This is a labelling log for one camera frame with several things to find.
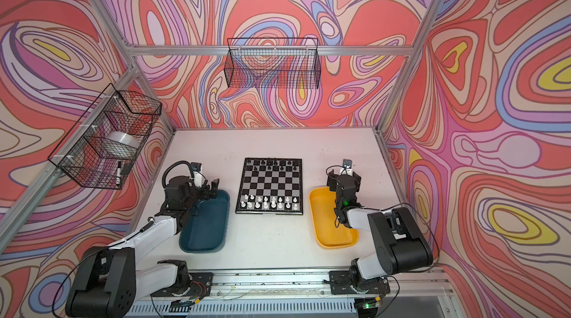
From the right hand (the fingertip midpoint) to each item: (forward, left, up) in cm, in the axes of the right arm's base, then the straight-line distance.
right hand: (344, 175), depth 93 cm
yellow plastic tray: (-7, +9, -11) cm, 16 cm away
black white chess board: (-1, +32, -5) cm, 32 cm away
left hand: (-1, +56, +4) cm, 57 cm away
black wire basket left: (-2, +87, +23) cm, 90 cm away
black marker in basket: (-9, +80, +19) cm, 83 cm away
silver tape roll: (+1, +78, +26) cm, 82 cm away
